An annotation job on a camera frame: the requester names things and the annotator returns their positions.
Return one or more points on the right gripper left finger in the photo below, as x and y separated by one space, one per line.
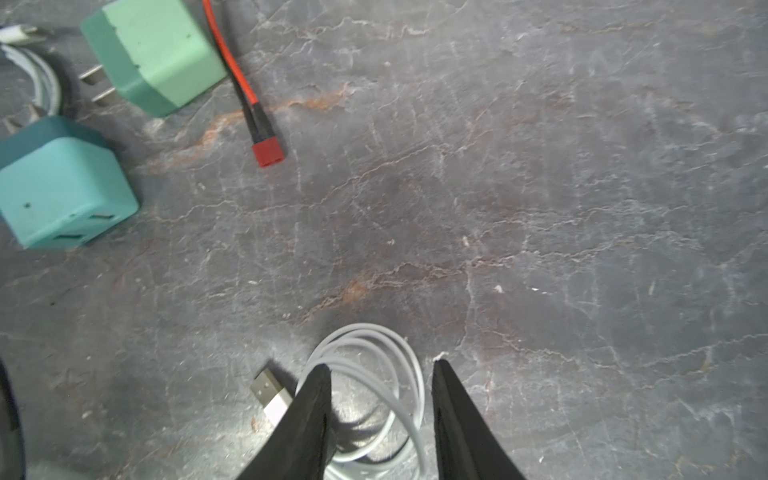
300 446

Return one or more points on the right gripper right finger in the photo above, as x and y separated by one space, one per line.
465 446

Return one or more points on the red battery connector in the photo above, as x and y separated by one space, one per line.
265 144

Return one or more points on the teal charger cube middle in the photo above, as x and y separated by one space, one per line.
61 185

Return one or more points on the green charger cube far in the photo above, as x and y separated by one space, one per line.
155 55

